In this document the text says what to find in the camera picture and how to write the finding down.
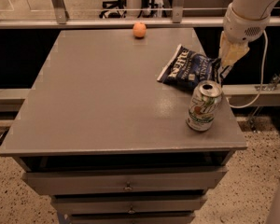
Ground top grey drawer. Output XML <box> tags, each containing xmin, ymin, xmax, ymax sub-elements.
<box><xmin>22</xmin><ymin>166</ymin><xmax>227</xmax><ymax>195</ymax></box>

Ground bottom grey drawer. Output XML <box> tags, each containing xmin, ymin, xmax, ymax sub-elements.
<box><xmin>70</xmin><ymin>212</ymin><xmax>195</xmax><ymax>224</ymax></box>

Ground blue potato chip bag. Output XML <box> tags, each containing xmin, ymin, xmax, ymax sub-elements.
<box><xmin>157</xmin><ymin>45</ymin><xmax>221</xmax><ymax>90</ymax></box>

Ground middle grey drawer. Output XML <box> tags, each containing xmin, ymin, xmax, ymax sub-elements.
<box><xmin>52</xmin><ymin>193</ymin><xmax>206</xmax><ymax>215</ymax></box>

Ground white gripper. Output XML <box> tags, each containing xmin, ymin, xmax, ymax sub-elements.
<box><xmin>218</xmin><ymin>4</ymin><xmax>270</xmax><ymax>82</ymax></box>

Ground green 7up can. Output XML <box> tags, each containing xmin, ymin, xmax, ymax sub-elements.
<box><xmin>186</xmin><ymin>80</ymin><xmax>222</xmax><ymax>132</ymax></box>

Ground metal railing frame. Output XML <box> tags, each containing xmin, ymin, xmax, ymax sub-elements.
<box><xmin>0</xmin><ymin>0</ymin><xmax>280</xmax><ymax>30</ymax></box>

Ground black office chair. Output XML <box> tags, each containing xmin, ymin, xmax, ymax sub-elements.
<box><xmin>99</xmin><ymin>0</ymin><xmax>126</xmax><ymax>19</ymax></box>

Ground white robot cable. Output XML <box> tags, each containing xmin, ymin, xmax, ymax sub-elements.
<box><xmin>228</xmin><ymin>30</ymin><xmax>269</xmax><ymax>110</ymax></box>

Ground grey drawer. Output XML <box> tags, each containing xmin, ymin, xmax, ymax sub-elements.
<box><xmin>52</xmin><ymin>193</ymin><xmax>206</xmax><ymax>215</ymax></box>
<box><xmin>70</xmin><ymin>212</ymin><xmax>195</xmax><ymax>224</ymax></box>
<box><xmin>22</xmin><ymin>166</ymin><xmax>227</xmax><ymax>195</ymax></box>

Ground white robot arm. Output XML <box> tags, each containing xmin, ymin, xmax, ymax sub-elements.
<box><xmin>217</xmin><ymin>0</ymin><xmax>280</xmax><ymax>81</ymax></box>

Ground orange fruit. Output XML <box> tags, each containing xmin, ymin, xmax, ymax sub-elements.
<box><xmin>133</xmin><ymin>22</ymin><xmax>147</xmax><ymax>38</ymax></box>

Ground grey drawer cabinet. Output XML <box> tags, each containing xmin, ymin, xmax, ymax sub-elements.
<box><xmin>0</xmin><ymin>27</ymin><xmax>248</xmax><ymax>224</ymax></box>

